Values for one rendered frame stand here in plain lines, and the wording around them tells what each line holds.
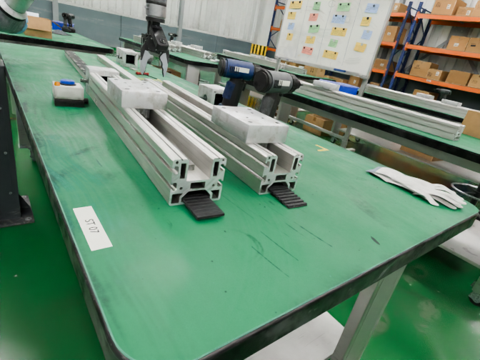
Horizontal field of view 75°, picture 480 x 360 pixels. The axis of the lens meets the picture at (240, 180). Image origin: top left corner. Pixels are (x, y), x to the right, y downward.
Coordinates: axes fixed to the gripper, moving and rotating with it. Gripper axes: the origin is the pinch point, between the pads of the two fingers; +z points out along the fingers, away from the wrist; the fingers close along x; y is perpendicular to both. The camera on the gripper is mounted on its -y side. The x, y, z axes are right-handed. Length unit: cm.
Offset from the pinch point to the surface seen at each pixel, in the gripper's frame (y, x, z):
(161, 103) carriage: -52, 15, 0
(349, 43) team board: 127, -258, -39
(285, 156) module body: -82, -2, 3
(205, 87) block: -14.2, -16.1, 1.2
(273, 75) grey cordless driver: -59, -13, -11
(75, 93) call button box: -20.1, 30.4, 5.9
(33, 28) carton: 214, 34, 2
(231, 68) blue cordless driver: -36.5, -12.9, -8.9
